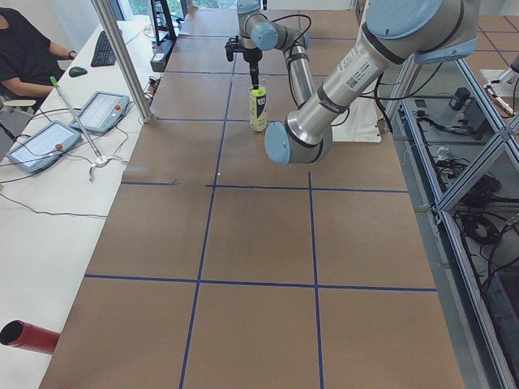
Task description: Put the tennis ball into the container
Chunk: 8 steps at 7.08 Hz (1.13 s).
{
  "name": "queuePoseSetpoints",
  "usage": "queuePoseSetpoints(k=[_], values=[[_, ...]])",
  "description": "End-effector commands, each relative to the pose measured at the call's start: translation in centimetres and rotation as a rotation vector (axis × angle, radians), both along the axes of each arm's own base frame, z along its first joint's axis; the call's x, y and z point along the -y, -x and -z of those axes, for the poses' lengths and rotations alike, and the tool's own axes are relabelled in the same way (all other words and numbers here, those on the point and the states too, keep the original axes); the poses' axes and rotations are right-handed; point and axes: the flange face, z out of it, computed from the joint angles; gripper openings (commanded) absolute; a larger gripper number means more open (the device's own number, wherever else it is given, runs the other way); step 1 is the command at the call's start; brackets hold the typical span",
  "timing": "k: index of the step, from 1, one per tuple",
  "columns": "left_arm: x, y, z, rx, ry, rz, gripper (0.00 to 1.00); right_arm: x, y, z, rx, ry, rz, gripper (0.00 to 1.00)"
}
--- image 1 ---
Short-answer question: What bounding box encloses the metal reacher grabber stick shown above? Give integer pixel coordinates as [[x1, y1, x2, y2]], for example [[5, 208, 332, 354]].
[[49, 76, 130, 182]]

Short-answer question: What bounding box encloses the far blue teach pendant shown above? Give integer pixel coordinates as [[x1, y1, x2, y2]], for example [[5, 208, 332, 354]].
[[77, 91, 130, 135]]

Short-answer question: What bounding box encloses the black computer mouse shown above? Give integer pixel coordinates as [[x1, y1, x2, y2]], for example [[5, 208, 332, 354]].
[[68, 66, 88, 78]]

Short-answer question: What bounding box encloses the aluminium side frame rack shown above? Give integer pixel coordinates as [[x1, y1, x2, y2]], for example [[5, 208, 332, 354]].
[[384, 50, 518, 388]]

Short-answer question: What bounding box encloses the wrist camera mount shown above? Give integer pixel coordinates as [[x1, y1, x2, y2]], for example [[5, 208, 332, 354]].
[[225, 35, 242, 62]]

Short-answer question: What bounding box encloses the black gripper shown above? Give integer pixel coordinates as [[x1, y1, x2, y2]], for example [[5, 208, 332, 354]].
[[240, 47, 263, 89]]

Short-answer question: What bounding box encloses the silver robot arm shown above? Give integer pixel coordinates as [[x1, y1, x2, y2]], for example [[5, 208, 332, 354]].
[[237, 1, 480, 165]]

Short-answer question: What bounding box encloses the clear tennis ball can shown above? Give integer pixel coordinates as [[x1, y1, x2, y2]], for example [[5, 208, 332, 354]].
[[249, 85, 267, 132]]

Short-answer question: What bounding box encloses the black desktop box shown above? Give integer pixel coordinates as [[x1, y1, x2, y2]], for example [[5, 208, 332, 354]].
[[150, 39, 174, 73]]

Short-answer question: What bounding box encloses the yellow Roland Garros tennis ball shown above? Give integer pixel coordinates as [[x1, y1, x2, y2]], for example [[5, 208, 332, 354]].
[[250, 88, 266, 97]]

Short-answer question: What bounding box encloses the black keyboard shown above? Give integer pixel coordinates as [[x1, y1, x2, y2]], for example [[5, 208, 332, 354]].
[[90, 31, 116, 67]]

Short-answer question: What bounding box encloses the aluminium frame post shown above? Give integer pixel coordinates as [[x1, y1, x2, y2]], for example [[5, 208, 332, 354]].
[[92, 0, 152, 123]]

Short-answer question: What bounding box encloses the red cylinder tube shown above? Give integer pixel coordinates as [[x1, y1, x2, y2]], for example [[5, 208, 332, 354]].
[[1, 320, 60, 355]]

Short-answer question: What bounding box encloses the near blue teach pendant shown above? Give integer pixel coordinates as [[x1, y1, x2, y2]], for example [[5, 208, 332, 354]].
[[5, 121, 81, 173]]

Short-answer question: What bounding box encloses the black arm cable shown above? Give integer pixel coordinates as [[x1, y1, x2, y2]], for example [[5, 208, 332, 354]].
[[267, 14, 313, 53]]

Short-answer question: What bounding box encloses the blue teach pendant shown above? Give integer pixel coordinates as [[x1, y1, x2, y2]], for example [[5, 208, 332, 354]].
[[5, 121, 81, 173], [77, 91, 130, 135]]

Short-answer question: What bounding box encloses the person in black shirt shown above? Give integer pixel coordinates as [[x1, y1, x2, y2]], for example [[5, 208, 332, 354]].
[[1, 7, 77, 109]]

